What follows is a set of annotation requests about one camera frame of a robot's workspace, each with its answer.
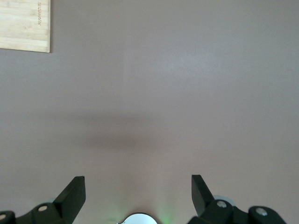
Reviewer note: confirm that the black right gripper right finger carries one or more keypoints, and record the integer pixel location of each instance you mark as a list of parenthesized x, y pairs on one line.
[(217, 213)]

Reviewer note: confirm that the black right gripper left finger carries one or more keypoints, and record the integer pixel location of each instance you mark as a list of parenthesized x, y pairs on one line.
[(58, 210)]

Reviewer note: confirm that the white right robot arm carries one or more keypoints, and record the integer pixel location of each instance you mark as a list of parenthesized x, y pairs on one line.
[(138, 219)]

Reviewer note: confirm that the bamboo cutting board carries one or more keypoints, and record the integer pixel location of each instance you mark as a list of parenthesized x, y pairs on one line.
[(23, 23)]

